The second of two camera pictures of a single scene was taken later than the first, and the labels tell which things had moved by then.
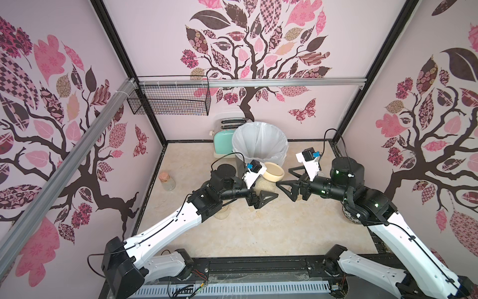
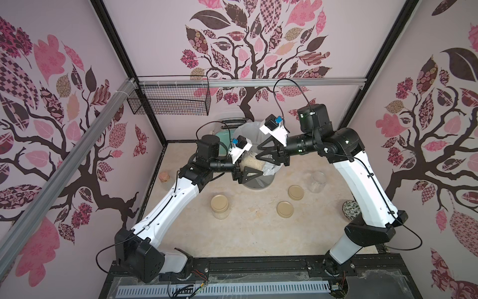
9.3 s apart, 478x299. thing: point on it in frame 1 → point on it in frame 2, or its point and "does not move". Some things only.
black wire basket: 177,101 does not move
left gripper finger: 264,197 → 244,177
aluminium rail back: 253,82 does not move
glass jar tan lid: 274,172 → 252,162
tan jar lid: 274,173 → 285,209
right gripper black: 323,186 → 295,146
